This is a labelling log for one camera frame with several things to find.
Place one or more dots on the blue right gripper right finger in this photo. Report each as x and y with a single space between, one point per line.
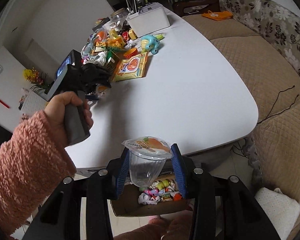
179 169

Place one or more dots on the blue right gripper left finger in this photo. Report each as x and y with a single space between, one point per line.
122 172

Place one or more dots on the clear plastic jelly cup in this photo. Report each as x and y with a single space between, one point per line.
147 156

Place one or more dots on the brown cardboard trash box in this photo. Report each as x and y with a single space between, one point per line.
160 198

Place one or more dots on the left hand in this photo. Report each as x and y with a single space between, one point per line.
55 111

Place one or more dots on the yellow flower bouquet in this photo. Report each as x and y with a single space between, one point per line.
37 79

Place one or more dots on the orange plastic cup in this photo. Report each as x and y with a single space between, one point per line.
131 53

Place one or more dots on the yellow snack packet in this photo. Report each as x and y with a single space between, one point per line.
132 68

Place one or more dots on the glass jar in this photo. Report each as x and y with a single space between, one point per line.
120 16

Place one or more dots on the blue elephant toy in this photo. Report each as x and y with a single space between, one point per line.
151 43

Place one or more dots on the white storage box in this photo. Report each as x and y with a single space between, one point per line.
148 19

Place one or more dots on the white cushion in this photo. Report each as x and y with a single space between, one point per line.
282 210

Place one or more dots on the beige quilted sofa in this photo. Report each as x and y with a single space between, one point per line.
262 43

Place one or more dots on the orange bag on sofa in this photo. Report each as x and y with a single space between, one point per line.
218 16

